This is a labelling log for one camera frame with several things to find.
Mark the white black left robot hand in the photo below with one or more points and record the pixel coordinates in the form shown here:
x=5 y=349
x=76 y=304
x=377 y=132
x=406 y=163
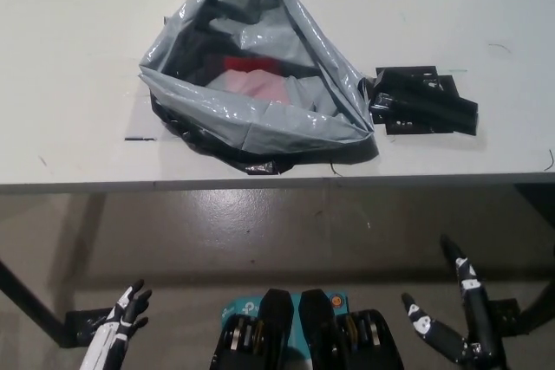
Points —
x=115 y=335

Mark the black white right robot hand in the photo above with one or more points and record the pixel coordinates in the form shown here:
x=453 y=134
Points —
x=481 y=322

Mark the grey plastic bag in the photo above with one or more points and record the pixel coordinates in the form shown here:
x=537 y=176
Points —
x=260 y=121

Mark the pink white item inside bag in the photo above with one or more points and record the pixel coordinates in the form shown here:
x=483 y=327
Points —
x=256 y=86

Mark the red item inside bag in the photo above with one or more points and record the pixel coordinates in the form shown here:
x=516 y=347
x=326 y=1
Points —
x=251 y=64

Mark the black robot body teal top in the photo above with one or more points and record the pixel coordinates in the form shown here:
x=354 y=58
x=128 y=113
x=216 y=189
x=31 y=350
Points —
x=316 y=335

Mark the black thread scrap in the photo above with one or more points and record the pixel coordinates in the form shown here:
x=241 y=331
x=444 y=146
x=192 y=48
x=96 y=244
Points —
x=550 y=166
x=498 y=46
x=333 y=169

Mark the black tape strip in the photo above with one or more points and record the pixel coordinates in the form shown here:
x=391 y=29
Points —
x=139 y=139

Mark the black square tape marker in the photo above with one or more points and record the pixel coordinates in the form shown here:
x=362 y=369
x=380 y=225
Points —
x=407 y=71

